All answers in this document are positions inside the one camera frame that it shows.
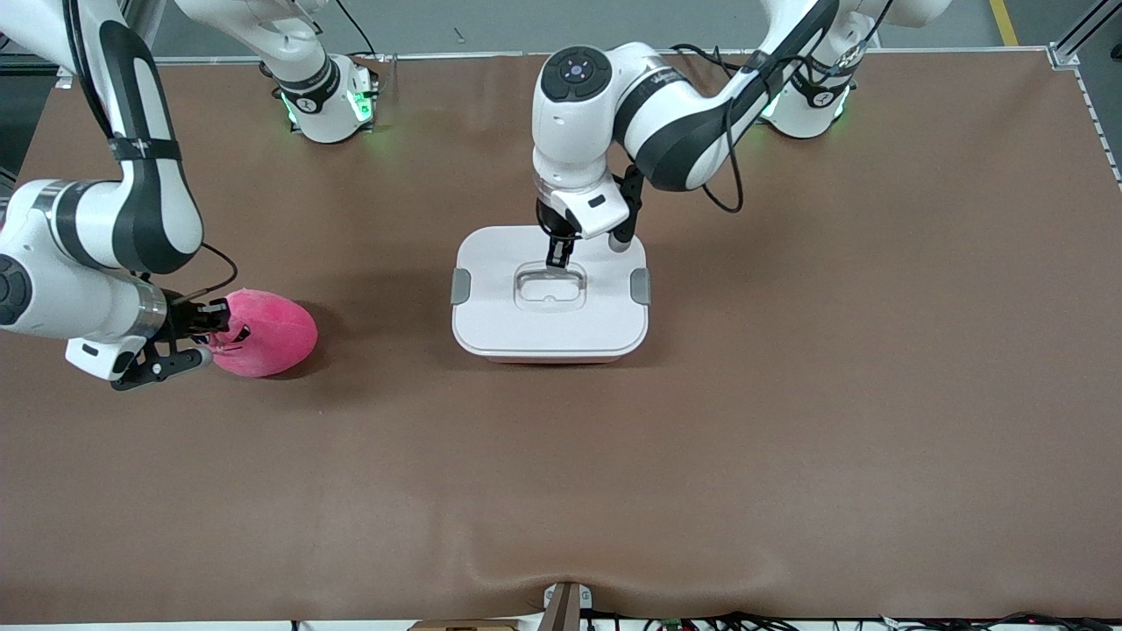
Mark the translucent grey lid handle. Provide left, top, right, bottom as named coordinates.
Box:
left=514, top=263, right=586, bottom=290

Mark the pink plush toy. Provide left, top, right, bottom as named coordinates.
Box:
left=206, top=289, right=318, bottom=379

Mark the white plastic box lid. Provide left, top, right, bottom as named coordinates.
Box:
left=451, top=225, right=650, bottom=356

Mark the brown table mat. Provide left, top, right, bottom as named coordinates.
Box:
left=0, top=51, right=1122, bottom=625

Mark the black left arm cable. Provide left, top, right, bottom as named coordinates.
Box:
left=699, top=48, right=748, bottom=216

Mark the black arm base cable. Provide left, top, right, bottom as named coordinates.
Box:
left=671, top=42, right=765, bottom=94

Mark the perforated metal side rail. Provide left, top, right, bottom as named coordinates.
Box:
left=1071, top=66, right=1122, bottom=189

